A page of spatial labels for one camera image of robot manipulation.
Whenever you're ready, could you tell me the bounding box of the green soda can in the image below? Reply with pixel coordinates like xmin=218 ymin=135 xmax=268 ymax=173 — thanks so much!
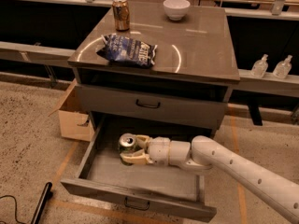
xmin=118 ymin=133 xmax=140 ymax=166

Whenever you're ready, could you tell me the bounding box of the grey drawer cabinet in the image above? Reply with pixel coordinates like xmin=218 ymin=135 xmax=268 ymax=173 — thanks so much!
xmin=67 ymin=0 xmax=240 ymax=161

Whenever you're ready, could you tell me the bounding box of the clear sanitizer bottle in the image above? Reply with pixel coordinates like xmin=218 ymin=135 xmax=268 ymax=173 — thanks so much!
xmin=250 ymin=54 xmax=268 ymax=78
xmin=273 ymin=55 xmax=292 ymax=79

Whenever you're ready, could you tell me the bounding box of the clear sanitizer bottle right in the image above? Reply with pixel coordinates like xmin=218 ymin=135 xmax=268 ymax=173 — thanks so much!
xmin=273 ymin=55 xmax=292 ymax=79

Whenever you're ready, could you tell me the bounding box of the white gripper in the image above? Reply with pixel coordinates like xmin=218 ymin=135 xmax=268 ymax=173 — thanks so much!
xmin=120 ymin=134 xmax=170 ymax=166

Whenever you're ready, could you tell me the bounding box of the open grey middle drawer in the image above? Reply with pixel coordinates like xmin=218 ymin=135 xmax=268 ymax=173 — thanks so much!
xmin=62 ymin=115 xmax=217 ymax=222

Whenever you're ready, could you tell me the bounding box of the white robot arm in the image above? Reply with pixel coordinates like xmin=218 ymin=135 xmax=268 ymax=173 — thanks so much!
xmin=119 ymin=133 xmax=299 ymax=224

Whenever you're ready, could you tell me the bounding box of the cardboard box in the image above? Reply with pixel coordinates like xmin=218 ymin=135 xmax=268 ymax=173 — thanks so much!
xmin=50 ymin=79 xmax=94 ymax=142

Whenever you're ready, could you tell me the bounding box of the white bowl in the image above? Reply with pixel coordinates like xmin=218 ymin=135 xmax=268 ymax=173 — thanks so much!
xmin=164 ymin=0 xmax=191 ymax=21

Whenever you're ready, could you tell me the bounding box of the closed grey top drawer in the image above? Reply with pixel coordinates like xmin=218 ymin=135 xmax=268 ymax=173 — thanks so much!
xmin=76 ymin=85 xmax=226 ymax=130

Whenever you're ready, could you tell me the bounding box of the black pole with cable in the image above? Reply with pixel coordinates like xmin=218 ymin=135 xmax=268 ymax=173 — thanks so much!
xmin=0 ymin=182 xmax=53 ymax=224

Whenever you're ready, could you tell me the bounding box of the gold soda can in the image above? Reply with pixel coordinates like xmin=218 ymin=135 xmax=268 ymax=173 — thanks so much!
xmin=112 ymin=0 xmax=130 ymax=31

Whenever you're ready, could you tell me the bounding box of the blue chip bag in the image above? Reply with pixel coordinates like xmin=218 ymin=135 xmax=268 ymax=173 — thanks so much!
xmin=97 ymin=34 xmax=157 ymax=68

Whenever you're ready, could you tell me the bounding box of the clear sanitizer bottle left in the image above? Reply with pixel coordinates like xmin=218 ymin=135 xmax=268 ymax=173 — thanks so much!
xmin=250 ymin=54 xmax=268 ymax=78

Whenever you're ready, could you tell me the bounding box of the grey metal rail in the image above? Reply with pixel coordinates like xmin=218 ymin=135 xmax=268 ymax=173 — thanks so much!
xmin=0 ymin=42 xmax=74 ymax=68

